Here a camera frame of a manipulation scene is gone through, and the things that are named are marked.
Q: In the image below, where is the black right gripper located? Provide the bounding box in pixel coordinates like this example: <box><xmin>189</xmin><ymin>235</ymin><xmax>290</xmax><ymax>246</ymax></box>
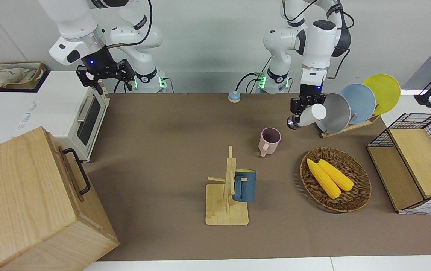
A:
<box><xmin>77</xmin><ymin>59</ymin><xmax>135</xmax><ymax>95</ymax></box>

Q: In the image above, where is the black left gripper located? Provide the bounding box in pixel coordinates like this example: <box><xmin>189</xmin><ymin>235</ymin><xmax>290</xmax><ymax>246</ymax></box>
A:
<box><xmin>290</xmin><ymin>85</ymin><xmax>328</xmax><ymax>116</ymax></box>

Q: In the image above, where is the white and chrome cup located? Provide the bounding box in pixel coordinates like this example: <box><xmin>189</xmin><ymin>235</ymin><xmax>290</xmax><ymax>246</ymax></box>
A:
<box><xmin>287</xmin><ymin>104</ymin><xmax>328</xmax><ymax>130</ymax></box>

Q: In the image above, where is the pink cup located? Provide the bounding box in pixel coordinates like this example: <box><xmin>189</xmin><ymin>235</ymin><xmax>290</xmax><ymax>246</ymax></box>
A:
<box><xmin>258</xmin><ymin>128</ymin><xmax>282</xmax><ymax>157</ymax></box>

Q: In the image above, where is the gray plate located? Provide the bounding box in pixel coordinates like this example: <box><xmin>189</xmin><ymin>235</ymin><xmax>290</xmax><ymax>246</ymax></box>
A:
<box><xmin>315</xmin><ymin>93</ymin><xmax>351</xmax><ymax>134</ymax></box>

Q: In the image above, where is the white toaster oven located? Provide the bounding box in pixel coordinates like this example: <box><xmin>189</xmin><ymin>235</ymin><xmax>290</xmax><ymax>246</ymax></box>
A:
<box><xmin>11</xmin><ymin>71</ymin><xmax>110</xmax><ymax>163</ymax></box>

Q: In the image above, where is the wooden plate rack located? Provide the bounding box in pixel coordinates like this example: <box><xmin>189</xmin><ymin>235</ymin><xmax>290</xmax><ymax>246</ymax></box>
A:
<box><xmin>310</xmin><ymin>113</ymin><xmax>381</xmax><ymax>139</ymax></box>

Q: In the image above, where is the light blue plate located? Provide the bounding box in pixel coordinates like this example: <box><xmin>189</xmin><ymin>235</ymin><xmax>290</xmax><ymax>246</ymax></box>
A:
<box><xmin>339</xmin><ymin>84</ymin><xmax>376</xmax><ymax>125</ymax></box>

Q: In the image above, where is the black tray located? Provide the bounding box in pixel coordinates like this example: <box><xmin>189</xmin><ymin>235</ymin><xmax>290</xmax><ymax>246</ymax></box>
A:
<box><xmin>0</xmin><ymin>70</ymin><xmax>49</xmax><ymax>93</ymax></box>

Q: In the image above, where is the yellow corn cob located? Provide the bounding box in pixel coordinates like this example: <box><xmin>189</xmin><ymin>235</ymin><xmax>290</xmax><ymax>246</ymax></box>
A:
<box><xmin>306</xmin><ymin>158</ymin><xmax>341</xmax><ymax>199</ymax></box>
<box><xmin>318</xmin><ymin>159</ymin><xmax>354</xmax><ymax>192</ymax></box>

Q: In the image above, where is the yellow plate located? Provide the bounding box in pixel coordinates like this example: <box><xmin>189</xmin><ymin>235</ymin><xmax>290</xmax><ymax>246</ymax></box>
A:
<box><xmin>363</xmin><ymin>74</ymin><xmax>401</xmax><ymax>115</ymax></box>

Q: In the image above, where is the teal mug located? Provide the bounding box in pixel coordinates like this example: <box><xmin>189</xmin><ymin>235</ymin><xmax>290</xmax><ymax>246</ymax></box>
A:
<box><xmin>232</xmin><ymin>169</ymin><xmax>256</xmax><ymax>203</ymax></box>

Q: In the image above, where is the beige cloth bag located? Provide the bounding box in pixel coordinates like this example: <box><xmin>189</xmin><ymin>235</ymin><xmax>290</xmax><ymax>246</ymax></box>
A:
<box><xmin>0</xmin><ymin>62</ymin><xmax>47</xmax><ymax>90</ymax></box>

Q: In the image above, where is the round wicker basket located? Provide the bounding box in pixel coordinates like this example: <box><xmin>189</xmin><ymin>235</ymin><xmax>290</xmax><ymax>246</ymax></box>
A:
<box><xmin>300</xmin><ymin>147</ymin><xmax>372</xmax><ymax>212</ymax></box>

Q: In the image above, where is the brown table mat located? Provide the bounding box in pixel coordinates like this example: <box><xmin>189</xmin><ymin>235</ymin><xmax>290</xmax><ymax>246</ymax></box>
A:
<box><xmin>84</xmin><ymin>93</ymin><xmax>431</xmax><ymax>261</ymax></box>

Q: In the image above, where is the wooden cup stand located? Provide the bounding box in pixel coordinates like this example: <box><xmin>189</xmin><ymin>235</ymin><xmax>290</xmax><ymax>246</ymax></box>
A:
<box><xmin>205</xmin><ymin>146</ymin><xmax>249</xmax><ymax>226</ymax></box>

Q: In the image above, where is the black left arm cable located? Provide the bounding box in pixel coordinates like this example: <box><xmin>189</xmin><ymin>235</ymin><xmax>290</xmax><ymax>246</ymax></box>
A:
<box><xmin>281</xmin><ymin>0</ymin><xmax>355</xmax><ymax>81</ymax></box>

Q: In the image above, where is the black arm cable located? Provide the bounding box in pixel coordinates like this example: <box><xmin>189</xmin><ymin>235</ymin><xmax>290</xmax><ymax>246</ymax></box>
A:
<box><xmin>281</xmin><ymin>0</ymin><xmax>355</xmax><ymax>81</ymax></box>
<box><xmin>105</xmin><ymin>0</ymin><xmax>153</xmax><ymax>49</ymax></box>

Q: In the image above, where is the black base cable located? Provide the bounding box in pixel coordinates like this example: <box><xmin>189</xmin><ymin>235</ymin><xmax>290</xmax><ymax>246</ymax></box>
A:
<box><xmin>236</xmin><ymin>72</ymin><xmax>263</xmax><ymax>93</ymax></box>

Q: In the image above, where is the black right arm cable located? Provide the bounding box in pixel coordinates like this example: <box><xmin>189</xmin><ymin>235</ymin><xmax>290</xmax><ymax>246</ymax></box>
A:
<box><xmin>105</xmin><ymin>0</ymin><xmax>153</xmax><ymax>49</ymax></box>

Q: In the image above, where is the wire shelf with wooden boards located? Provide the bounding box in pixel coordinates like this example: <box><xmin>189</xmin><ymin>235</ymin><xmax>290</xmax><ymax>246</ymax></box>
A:
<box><xmin>367</xmin><ymin>113</ymin><xmax>431</xmax><ymax>215</ymax></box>

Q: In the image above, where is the wooden cabinet with black handle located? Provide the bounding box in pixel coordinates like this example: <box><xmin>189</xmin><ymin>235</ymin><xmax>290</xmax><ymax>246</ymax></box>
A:
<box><xmin>0</xmin><ymin>126</ymin><xmax>120</xmax><ymax>271</ymax></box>

